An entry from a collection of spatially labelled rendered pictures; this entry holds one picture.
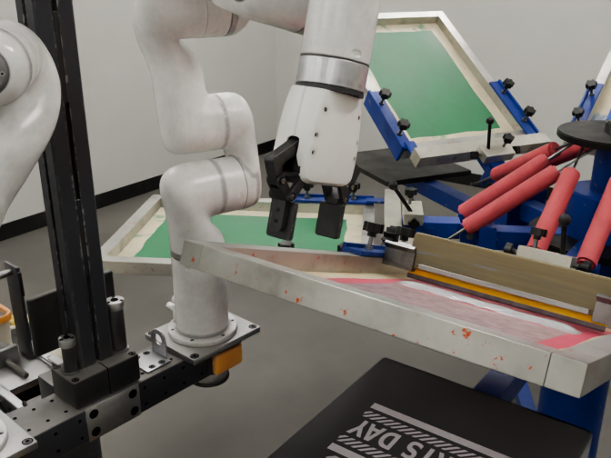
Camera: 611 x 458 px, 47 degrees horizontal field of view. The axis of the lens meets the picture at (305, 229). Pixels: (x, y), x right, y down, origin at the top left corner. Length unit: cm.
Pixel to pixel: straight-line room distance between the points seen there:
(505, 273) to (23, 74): 97
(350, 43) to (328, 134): 9
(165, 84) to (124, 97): 440
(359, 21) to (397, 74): 212
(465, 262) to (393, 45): 168
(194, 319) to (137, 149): 451
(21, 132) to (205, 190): 37
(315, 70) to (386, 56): 220
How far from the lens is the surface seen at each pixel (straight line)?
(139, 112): 566
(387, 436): 134
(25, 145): 88
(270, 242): 215
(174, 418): 303
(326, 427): 135
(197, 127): 114
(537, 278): 141
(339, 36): 73
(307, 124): 71
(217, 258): 101
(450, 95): 286
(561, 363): 79
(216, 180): 116
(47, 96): 91
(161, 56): 114
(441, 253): 147
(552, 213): 190
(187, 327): 125
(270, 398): 310
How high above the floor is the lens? 177
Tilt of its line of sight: 21 degrees down
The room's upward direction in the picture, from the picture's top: straight up
